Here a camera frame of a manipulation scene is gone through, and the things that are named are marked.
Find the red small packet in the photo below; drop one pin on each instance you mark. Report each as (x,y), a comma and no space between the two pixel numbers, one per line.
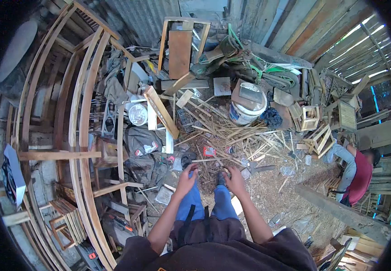
(209,151)

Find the green bicycle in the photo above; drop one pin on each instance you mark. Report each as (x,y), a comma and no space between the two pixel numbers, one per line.
(260,66)

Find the person's right hand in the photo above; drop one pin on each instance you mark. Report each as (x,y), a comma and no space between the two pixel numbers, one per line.
(236,183)

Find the blue and white board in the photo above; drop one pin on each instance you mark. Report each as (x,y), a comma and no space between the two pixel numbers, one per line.
(12,176)

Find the person's right fingers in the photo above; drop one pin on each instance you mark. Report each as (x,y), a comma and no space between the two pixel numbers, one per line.
(235,168)

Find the round silver lid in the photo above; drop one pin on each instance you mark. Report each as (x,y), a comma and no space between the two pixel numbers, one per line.
(138,114)

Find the person's left thumb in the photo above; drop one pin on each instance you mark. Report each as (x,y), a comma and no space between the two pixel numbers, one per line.
(195,172)

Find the tall wooden cabinet frame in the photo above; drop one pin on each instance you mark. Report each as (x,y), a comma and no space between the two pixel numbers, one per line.
(181,50)

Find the square grey tile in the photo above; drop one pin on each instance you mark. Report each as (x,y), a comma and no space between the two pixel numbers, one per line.
(222,86)

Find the pile of thin wood strips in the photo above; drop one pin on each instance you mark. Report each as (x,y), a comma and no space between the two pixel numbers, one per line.
(236,137)

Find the person's left hand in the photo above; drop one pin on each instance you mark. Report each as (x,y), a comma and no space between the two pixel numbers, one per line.
(186,181)

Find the long light wooden plank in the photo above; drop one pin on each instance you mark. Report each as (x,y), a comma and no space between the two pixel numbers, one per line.
(161,111)

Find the dark grey bag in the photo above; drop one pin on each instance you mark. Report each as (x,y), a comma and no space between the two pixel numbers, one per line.
(142,139)

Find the person's left fingers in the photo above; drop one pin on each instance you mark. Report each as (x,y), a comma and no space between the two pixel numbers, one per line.
(187,168)

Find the person's right thumb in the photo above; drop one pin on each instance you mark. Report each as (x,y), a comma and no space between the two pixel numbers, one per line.
(226,176)

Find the person's legs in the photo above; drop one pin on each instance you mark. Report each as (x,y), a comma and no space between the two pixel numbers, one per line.
(225,201)

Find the black crumpled cloth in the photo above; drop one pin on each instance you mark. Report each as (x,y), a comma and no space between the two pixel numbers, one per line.
(271,117)

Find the grey wooden beam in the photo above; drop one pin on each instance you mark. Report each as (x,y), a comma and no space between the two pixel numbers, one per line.
(344,212)

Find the small wooden stool frame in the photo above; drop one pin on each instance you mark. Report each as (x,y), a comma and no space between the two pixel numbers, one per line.
(319,140)
(309,117)

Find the slatted wooden crate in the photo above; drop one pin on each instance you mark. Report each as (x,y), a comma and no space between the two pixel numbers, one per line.
(347,116)

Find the person's body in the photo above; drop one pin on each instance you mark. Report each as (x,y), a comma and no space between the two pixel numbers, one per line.
(222,254)

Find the large wooden furniture frame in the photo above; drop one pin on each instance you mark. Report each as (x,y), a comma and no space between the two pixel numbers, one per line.
(80,135)

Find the black sandal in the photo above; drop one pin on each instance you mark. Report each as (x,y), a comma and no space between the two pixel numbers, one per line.
(187,160)

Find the stack of wooden slat frames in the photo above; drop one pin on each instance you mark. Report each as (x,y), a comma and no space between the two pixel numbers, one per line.
(68,223)

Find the white plastic paint bucket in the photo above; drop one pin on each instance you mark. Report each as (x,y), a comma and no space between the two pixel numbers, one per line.
(248,106)

